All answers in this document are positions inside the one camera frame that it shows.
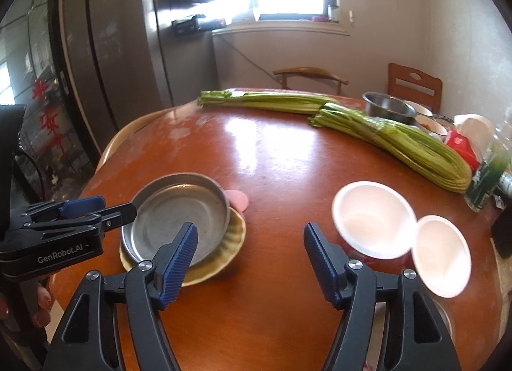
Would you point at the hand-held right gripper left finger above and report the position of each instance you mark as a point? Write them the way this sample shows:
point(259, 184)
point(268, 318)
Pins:
point(180, 263)

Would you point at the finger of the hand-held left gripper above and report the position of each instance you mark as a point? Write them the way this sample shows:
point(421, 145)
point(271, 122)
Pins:
point(82, 205)
point(120, 215)

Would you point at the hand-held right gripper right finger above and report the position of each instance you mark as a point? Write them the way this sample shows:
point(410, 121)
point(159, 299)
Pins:
point(320, 263)

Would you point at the yellow shell-shaped plate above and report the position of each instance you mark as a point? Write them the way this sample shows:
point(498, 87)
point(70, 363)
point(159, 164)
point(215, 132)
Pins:
point(228, 247)

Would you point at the round grey metal pan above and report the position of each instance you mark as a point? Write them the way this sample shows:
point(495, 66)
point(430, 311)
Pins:
point(176, 211)

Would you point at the red and white paper bowl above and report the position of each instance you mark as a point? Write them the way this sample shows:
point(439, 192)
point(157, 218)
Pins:
point(374, 219)
point(440, 255)

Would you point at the pink plate with ears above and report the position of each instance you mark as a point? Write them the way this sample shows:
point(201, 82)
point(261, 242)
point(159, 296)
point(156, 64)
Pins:
point(238, 199)

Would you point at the person's left hand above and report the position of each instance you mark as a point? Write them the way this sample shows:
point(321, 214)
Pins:
point(43, 307)

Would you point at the thick celery bundle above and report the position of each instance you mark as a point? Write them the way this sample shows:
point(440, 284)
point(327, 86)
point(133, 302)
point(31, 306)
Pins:
point(400, 143)

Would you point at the grey refrigerator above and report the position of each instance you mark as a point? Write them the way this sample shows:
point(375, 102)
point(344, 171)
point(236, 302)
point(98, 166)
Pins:
point(112, 55)

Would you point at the deep steel bowl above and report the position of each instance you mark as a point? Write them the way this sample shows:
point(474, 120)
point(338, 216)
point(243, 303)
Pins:
point(388, 109)

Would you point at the long celery bundle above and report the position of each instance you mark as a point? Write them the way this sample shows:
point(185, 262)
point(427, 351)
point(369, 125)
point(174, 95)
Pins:
point(272, 101)

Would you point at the red tissue pack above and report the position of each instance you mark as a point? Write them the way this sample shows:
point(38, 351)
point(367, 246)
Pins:
point(466, 143)

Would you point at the wooden chair with curved back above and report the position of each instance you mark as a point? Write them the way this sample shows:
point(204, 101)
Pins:
point(308, 73)

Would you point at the small black box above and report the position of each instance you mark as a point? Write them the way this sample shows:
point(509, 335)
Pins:
point(186, 25)

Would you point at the white windowsill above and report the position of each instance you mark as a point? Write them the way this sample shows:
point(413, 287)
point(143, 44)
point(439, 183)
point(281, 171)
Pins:
point(280, 27)

